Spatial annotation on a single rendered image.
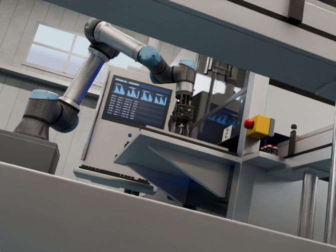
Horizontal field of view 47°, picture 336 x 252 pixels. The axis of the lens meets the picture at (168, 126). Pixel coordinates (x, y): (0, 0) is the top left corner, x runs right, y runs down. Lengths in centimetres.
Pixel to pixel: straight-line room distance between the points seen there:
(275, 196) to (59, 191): 113
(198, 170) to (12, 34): 489
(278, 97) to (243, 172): 36
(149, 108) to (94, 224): 200
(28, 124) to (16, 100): 405
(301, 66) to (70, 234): 47
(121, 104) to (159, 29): 182
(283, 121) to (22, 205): 126
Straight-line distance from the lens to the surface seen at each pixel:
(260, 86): 162
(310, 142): 134
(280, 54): 70
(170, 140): 142
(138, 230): 53
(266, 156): 139
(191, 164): 152
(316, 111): 173
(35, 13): 624
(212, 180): 155
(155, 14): 65
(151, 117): 247
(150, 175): 199
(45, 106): 169
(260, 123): 146
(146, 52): 152
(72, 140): 550
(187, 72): 159
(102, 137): 243
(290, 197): 158
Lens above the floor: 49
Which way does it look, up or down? 17 degrees up
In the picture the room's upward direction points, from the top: 13 degrees clockwise
